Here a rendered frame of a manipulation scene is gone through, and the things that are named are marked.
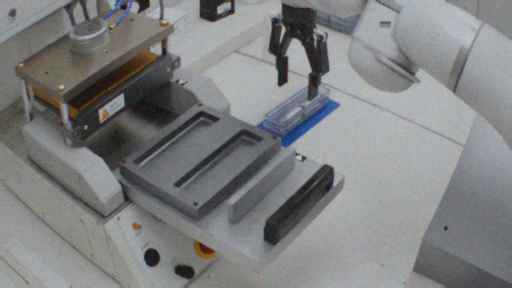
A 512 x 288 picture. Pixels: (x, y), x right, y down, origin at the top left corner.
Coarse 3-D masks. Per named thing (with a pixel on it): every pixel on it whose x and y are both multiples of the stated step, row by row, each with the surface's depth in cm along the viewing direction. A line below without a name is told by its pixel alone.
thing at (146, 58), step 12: (132, 60) 107; (144, 60) 106; (156, 60) 107; (120, 72) 103; (132, 72) 103; (96, 84) 101; (108, 84) 100; (120, 84) 101; (36, 96) 104; (48, 96) 100; (84, 96) 98; (96, 96) 98; (48, 108) 102; (72, 108) 96; (84, 108) 96; (72, 120) 98
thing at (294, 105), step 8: (304, 88) 147; (320, 88) 147; (296, 96) 144; (304, 96) 144; (320, 96) 145; (280, 104) 142; (288, 104) 142; (296, 104) 142; (304, 104) 142; (272, 112) 139; (280, 112) 139; (288, 112) 139; (296, 112) 139; (272, 120) 137; (280, 120) 137; (288, 120) 137
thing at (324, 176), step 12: (324, 168) 91; (312, 180) 89; (324, 180) 90; (300, 192) 87; (312, 192) 88; (288, 204) 85; (300, 204) 86; (276, 216) 83; (288, 216) 84; (264, 228) 84; (276, 228) 83; (264, 240) 85; (276, 240) 84
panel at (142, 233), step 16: (128, 208) 97; (144, 208) 99; (128, 224) 97; (144, 224) 99; (160, 224) 102; (128, 240) 97; (144, 240) 99; (160, 240) 102; (176, 240) 104; (192, 240) 107; (144, 256) 99; (160, 256) 101; (176, 256) 104; (192, 256) 107; (208, 256) 109; (144, 272) 99; (160, 272) 101
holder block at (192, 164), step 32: (192, 128) 104; (224, 128) 101; (256, 128) 101; (128, 160) 95; (160, 160) 97; (192, 160) 95; (224, 160) 97; (256, 160) 95; (160, 192) 90; (192, 192) 92; (224, 192) 91
